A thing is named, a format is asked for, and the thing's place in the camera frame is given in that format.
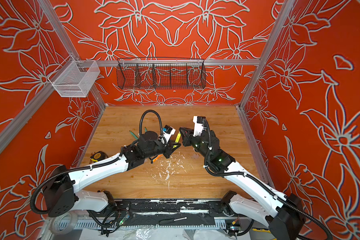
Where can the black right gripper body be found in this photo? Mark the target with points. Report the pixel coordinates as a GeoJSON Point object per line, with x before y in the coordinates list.
{"type": "Point", "coordinates": [190, 140]}

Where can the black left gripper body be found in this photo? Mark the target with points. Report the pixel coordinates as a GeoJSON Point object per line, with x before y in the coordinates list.
{"type": "Point", "coordinates": [159, 148]}

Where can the yellow highlighter pen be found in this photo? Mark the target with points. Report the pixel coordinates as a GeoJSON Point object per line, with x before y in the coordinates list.
{"type": "Point", "coordinates": [178, 137]}

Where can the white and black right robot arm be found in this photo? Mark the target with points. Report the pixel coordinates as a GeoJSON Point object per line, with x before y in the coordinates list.
{"type": "Point", "coordinates": [283, 215]}

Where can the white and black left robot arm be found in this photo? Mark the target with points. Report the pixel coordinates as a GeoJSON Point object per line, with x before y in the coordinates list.
{"type": "Point", "coordinates": [64, 190]}

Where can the orange highlighter pen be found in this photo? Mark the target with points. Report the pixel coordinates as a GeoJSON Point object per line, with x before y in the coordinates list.
{"type": "Point", "coordinates": [156, 158]}

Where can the yellow black tape measure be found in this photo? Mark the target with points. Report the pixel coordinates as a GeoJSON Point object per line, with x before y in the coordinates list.
{"type": "Point", "coordinates": [98, 156]}

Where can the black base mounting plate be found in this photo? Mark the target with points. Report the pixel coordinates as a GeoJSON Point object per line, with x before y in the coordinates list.
{"type": "Point", "coordinates": [177, 212]}

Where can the clear plastic bin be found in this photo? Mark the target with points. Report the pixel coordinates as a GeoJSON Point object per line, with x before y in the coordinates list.
{"type": "Point", "coordinates": [73, 80]}

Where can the roll of clear tape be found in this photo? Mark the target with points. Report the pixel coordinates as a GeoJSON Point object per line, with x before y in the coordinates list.
{"type": "Point", "coordinates": [64, 224]}

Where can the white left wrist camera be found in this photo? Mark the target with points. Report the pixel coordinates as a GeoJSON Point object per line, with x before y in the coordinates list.
{"type": "Point", "coordinates": [167, 132]}

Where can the black wire basket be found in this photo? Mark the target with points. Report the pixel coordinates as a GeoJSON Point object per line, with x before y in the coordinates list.
{"type": "Point", "coordinates": [164, 74]}

